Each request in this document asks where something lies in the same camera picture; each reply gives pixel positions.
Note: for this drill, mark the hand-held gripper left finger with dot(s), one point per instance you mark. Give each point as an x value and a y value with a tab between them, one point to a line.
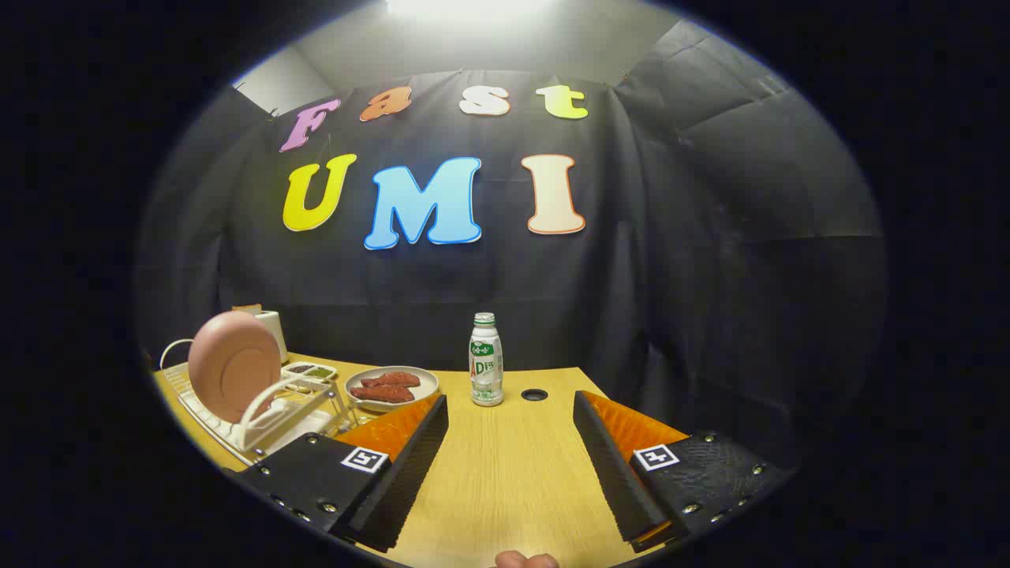
410	473

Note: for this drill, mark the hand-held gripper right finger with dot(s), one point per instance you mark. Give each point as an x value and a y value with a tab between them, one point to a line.
611	473

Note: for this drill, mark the pink plate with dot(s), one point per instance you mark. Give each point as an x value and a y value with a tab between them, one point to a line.
233	363

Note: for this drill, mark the beige round dish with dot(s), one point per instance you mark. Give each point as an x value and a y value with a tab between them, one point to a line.
424	385

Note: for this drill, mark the red-brown meat piece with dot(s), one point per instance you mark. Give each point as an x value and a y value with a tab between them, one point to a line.
390	379
383	393

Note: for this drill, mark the black table grommet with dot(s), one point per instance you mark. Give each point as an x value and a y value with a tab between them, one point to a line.
534	394

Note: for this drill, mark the white drink bottle green cap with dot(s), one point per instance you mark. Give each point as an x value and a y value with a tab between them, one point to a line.
486	371

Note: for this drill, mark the white divided bean tray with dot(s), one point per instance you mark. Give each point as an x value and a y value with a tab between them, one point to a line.
309	371

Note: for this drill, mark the white toaster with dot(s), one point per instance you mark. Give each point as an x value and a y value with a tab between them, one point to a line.
274	331

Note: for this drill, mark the black backdrop cloth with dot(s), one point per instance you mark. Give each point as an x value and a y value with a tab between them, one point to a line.
671	276

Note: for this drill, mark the brown toast slice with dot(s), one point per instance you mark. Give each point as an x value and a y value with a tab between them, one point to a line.
246	308

